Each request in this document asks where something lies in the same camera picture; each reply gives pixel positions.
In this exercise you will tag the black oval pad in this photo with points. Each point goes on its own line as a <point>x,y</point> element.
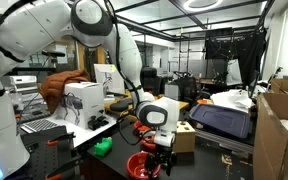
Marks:
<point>119,106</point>

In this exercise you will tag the white monitor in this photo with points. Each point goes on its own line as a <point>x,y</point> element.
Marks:
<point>109,78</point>

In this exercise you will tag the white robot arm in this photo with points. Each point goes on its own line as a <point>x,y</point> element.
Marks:
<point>34,26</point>

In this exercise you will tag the wooden desk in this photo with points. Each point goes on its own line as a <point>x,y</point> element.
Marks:
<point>184,105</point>

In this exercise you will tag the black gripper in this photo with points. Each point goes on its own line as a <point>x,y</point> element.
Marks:
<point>163,154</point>

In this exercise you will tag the black camera on stand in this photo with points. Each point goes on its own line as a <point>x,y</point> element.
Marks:
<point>52,53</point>

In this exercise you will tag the brown puffer jacket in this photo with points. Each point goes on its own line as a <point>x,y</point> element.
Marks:
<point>60,86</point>

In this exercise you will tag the dark blue bin lid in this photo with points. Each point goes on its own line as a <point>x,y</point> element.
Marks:
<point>220,120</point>

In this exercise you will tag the wooden shape sorter box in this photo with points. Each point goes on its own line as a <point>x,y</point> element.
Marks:
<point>185,136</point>

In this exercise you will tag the black pegboard clamp stand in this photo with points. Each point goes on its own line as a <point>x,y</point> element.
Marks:
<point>44,153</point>

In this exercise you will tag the green plastic toy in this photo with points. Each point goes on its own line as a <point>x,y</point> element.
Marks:
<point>102,147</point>

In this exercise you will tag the white printer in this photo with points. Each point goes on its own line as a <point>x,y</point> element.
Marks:
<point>24,83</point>

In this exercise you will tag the white paper pile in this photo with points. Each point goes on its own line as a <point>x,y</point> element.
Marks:
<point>232,100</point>

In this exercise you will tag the silver keyboard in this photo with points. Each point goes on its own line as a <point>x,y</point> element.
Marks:
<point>39,125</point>

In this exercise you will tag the black curtain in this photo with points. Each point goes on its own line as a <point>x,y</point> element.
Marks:
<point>247,50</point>

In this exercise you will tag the white box with dog print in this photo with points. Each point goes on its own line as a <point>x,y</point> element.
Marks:
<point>80,105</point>

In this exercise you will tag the white side table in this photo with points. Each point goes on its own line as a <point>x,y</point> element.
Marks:
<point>84,135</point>

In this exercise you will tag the large brown cardboard box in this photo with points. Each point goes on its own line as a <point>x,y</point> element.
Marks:
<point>274,140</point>

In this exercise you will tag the black office chair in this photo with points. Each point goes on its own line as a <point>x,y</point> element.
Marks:
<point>152,80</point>
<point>184,86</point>

